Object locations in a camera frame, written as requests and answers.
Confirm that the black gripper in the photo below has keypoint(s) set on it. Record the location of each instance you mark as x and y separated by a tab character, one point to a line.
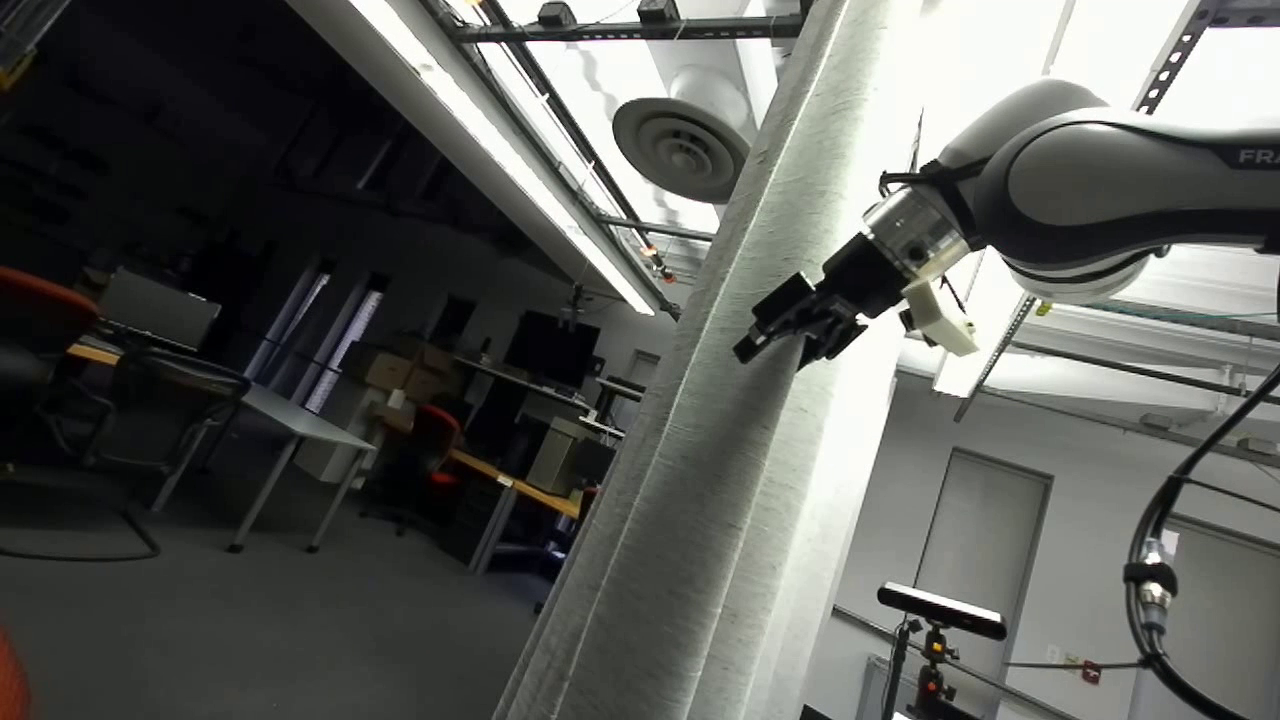
875	274

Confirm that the grey woven curtain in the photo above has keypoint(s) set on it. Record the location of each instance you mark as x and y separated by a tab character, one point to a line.
695	562

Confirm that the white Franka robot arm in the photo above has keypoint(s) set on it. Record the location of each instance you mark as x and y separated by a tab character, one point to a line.
1135	173

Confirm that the round ceiling air vent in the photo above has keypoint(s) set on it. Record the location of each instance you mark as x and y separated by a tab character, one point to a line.
681	142

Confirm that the large black monitor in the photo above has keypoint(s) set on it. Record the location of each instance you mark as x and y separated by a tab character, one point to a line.
545	350

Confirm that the grey computer case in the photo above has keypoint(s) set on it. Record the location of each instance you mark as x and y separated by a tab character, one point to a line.
569	456

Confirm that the wood top desk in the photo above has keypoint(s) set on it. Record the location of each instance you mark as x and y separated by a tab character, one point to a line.
522	487

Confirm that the metal ceiling truss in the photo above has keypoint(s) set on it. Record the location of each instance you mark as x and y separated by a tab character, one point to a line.
626	24

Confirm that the small black monitor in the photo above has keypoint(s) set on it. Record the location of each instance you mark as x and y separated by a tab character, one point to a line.
450	323

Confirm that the red black swivel chair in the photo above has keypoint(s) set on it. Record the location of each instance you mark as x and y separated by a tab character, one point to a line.
433	441

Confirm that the long ceiling light strip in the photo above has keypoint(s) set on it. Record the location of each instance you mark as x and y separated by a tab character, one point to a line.
465	123

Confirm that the stacked cardboard boxes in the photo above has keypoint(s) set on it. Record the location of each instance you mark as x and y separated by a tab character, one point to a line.
401	383

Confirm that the tall window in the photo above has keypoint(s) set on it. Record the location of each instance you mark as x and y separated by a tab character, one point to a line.
321	341

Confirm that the grey folding table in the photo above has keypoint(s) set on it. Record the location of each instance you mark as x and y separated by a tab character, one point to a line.
303	423

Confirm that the grey door with paper sign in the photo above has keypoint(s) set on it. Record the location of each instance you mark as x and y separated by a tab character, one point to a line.
1234	626

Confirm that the dark desk wood edge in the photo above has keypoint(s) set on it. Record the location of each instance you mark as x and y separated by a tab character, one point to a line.
175	374

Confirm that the grey box on desk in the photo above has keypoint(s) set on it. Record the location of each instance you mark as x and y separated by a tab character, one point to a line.
161	308

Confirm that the red office chair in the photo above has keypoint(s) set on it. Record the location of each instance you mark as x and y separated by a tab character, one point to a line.
43	302

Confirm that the orange red object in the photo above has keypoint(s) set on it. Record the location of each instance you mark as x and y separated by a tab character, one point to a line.
11	682

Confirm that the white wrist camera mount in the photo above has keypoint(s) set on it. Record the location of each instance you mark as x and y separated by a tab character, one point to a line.
943	317

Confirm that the black stereo camera bar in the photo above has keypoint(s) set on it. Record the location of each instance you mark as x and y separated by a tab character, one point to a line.
943	609

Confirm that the black camera stand red knobs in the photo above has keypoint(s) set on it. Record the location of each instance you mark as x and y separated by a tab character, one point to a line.
932	682

